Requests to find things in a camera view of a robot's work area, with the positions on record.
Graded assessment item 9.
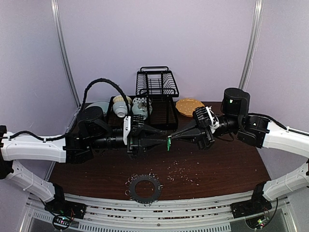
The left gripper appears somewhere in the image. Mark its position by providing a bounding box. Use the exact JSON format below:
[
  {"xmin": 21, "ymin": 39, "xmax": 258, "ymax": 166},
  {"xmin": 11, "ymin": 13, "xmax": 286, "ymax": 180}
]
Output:
[{"xmin": 89, "ymin": 122, "xmax": 168, "ymax": 160}]

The black wire dish rack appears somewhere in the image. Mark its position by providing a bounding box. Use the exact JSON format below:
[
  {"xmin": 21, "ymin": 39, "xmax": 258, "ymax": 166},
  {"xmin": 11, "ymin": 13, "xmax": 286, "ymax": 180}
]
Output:
[{"xmin": 106, "ymin": 66, "xmax": 180, "ymax": 132}]

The metal keyring disc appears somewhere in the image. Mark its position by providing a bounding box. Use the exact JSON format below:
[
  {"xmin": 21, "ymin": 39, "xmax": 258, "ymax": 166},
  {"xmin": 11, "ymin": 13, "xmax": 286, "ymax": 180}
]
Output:
[{"xmin": 125, "ymin": 173, "xmax": 164, "ymax": 206}]

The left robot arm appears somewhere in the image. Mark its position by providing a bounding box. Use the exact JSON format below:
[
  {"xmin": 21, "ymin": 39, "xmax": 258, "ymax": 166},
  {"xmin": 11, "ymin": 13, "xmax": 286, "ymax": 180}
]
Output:
[{"xmin": 0, "ymin": 106, "xmax": 166, "ymax": 215}]

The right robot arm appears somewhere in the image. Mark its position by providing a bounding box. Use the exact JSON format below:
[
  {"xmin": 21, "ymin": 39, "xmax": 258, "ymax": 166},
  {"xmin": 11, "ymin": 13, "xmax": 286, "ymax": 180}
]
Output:
[{"xmin": 167, "ymin": 87, "xmax": 309, "ymax": 214}]

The yellow dotted plate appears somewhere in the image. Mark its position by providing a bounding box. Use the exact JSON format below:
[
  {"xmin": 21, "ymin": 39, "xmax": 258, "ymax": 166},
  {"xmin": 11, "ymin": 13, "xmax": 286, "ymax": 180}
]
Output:
[{"xmin": 176, "ymin": 98, "xmax": 205, "ymax": 117}]

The green floral bowl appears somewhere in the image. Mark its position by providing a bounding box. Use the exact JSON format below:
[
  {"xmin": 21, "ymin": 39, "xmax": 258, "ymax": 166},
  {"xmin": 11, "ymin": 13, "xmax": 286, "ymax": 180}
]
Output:
[{"xmin": 132, "ymin": 102, "xmax": 153, "ymax": 120}]

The white black dotted bowl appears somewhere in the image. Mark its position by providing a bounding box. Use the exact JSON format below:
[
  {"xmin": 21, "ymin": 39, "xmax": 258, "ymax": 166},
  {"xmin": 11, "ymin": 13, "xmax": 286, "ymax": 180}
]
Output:
[{"xmin": 132, "ymin": 97, "xmax": 152, "ymax": 105}]

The light blue striped bowl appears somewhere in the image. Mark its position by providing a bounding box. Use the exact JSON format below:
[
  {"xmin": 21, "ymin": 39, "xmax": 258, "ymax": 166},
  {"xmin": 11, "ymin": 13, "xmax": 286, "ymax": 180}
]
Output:
[{"xmin": 112, "ymin": 101, "xmax": 131, "ymax": 118}]

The yellow checked bowl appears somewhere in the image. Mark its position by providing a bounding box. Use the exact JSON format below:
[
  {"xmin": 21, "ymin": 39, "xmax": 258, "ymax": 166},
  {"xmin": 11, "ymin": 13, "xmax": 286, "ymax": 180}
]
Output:
[{"xmin": 112, "ymin": 95, "xmax": 132, "ymax": 104}]

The light blue ceramic plate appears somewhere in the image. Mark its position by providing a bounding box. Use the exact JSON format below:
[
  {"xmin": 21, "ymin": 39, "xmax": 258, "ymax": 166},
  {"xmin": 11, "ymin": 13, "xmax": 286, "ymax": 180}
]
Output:
[{"xmin": 86, "ymin": 101, "xmax": 109, "ymax": 116}]

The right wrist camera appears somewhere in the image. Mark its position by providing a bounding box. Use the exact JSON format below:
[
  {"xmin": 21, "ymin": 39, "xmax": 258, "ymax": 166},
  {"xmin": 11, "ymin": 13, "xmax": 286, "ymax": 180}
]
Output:
[{"xmin": 205, "ymin": 106, "xmax": 219, "ymax": 130}]

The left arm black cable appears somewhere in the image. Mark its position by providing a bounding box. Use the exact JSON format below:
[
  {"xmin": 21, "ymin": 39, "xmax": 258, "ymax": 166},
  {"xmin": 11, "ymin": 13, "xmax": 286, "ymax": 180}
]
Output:
[{"xmin": 0, "ymin": 77, "xmax": 132, "ymax": 145}]

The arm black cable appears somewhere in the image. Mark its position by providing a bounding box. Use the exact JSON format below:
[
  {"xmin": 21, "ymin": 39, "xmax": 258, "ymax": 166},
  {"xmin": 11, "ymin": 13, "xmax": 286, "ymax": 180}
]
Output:
[
  {"xmin": 248, "ymin": 112, "xmax": 309, "ymax": 133},
  {"xmin": 0, "ymin": 77, "xmax": 132, "ymax": 145}
]

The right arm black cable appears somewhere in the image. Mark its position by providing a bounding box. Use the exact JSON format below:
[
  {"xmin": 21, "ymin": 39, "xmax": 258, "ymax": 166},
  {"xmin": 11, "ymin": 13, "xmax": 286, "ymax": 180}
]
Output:
[{"xmin": 248, "ymin": 112, "xmax": 309, "ymax": 133}]

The right aluminium frame post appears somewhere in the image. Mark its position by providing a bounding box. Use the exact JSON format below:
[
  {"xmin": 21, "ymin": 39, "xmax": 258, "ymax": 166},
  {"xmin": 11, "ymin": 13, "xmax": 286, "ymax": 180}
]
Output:
[{"xmin": 239, "ymin": 0, "xmax": 264, "ymax": 91}]

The aluminium frame post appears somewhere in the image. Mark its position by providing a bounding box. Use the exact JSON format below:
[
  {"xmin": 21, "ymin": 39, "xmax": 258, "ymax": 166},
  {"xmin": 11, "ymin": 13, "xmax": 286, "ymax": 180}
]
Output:
[
  {"xmin": 239, "ymin": 0, "xmax": 264, "ymax": 91},
  {"xmin": 50, "ymin": 0, "xmax": 82, "ymax": 109}
]

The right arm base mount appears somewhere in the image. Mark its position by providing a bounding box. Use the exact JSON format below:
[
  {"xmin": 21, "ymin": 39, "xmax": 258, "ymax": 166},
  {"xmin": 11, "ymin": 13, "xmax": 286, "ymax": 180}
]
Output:
[{"xmin": 230, "ymin": 199, "xmax": 272, "ymax": 218}]

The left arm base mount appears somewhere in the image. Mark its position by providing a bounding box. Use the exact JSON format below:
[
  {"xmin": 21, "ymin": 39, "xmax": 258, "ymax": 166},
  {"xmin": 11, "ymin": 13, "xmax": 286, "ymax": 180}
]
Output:
[{"xmin": 43, "ymin": 199, "xmax": 86, "ymax": 219}]

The aluminium front rail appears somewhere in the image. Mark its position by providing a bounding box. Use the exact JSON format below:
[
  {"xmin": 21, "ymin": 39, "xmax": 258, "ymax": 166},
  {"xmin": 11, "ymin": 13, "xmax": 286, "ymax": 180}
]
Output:
[{"xmin": 17, "ymin": 191, "xmax": 301, "ymax": 232}]

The left aluminium frame post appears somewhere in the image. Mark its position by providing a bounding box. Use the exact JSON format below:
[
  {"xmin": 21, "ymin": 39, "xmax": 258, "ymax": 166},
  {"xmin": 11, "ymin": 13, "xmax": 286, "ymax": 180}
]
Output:
[{"xmin": 50, "ymin": 0, "xmax": 82, "ymax": 109}]

